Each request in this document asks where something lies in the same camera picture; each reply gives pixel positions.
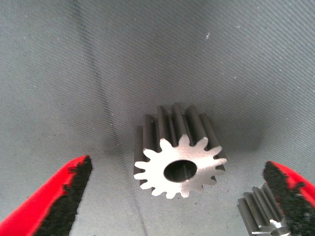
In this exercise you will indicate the steel planetary gear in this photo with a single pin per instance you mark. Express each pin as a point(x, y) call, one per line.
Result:
point(204, 169)
point(258, 209)

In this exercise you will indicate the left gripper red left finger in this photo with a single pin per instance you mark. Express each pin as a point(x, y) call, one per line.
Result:
point(37, 211)

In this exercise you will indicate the dark grey table cloth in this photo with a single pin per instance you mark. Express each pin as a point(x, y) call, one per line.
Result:
point(157, 49)

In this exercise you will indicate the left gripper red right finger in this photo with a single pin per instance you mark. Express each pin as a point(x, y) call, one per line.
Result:
point(297, 204)

